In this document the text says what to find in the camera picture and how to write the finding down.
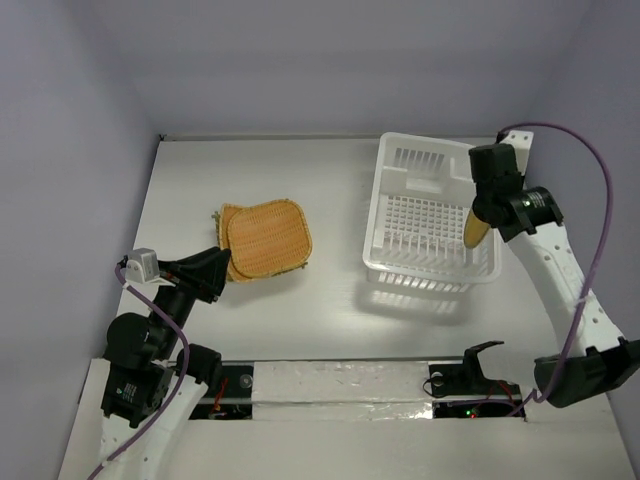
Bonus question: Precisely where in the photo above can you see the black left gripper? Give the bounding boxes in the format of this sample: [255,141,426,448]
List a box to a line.
[152,243,232,355]

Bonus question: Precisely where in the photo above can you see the square woven bamboo tray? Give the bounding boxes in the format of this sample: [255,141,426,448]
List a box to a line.
[210,212,310,284]

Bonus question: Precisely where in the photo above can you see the round woven bamboo plate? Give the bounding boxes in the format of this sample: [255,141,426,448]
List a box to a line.
[463,209,491,249]

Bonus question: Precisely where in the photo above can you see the rounded woven bamboo tray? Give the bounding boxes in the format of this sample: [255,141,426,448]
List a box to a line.
[218,202,301,285]

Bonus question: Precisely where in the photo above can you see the rounded square woven basket plate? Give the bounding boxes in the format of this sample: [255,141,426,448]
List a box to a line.
[225,198,314,279]

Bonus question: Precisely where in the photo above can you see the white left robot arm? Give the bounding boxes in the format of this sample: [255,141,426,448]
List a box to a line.
[89,246,231,479]

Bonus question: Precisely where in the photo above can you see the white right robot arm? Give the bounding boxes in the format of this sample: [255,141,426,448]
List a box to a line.
[212,133,622,392]

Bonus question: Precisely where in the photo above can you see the white plastic dish rack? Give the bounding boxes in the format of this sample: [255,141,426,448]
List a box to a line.
[362,132,502,293]

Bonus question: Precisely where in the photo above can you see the white foam front panel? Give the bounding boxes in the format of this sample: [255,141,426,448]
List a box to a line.
[60,359,634,479]

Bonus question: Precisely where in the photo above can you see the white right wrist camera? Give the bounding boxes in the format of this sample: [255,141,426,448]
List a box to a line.
[496,130,534,174]

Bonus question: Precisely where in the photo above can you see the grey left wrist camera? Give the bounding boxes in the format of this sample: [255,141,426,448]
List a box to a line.
[116,248,161,285]

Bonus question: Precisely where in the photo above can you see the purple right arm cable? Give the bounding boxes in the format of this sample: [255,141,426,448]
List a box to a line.
[502,122,615,416]

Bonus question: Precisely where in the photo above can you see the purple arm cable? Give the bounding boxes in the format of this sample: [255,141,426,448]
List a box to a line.
[82,264,194,480]
[502,122,615,416]

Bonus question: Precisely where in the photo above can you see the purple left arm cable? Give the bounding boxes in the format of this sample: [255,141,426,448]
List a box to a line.
[82,264,194,480]

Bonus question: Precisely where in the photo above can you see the aluminium side rail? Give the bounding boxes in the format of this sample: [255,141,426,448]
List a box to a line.
[498,133,581,354]

